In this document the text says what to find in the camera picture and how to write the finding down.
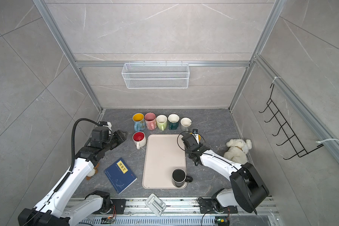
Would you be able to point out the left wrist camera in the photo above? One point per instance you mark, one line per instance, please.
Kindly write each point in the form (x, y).
(106, 124)

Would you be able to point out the pink cartoon mug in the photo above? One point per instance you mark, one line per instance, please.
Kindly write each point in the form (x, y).
(150, 120)

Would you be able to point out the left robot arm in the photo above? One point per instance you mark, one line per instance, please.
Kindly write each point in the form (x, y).
(51, 210)

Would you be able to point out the black wire hook rack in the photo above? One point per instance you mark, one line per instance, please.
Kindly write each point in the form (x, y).
(285, 128)

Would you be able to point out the white plastic bracket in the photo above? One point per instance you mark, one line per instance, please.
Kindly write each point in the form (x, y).
(156, 205)

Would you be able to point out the black mug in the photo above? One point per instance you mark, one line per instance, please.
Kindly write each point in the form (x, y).
(179, 178)

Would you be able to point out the grey mug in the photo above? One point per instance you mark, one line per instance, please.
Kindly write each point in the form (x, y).
(185, 124)

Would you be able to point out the blue hardcover book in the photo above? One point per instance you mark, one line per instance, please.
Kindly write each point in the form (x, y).
(120, 175)

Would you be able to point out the white plush toy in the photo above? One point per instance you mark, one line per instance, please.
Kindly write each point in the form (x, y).
(238, 150)

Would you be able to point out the white wire mesh basket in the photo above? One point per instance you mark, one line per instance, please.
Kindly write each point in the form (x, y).
(156, 75)

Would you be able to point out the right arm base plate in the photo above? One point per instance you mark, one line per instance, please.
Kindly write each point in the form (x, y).
(210, 206)

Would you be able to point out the small brown white object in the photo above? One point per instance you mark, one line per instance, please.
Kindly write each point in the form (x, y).
(93, 172)

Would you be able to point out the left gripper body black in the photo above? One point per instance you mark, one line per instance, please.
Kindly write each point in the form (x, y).
(117, 140)

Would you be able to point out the beige serving tray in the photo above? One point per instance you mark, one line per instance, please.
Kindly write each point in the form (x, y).
(164, 154)

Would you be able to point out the white mug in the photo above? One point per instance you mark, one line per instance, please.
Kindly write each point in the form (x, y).
(139, 139)

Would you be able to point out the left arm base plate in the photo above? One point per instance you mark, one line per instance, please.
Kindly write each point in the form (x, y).
(113, 206)

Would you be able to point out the light green mug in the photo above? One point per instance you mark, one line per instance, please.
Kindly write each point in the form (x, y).
(162, 122)

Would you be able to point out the dark green mug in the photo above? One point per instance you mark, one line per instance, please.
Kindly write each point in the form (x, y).
(173, 121)

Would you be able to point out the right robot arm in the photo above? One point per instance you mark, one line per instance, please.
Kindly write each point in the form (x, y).
(247, 191)

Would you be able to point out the blue mug yellow inside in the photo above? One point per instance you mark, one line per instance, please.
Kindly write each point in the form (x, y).
(139, 122)

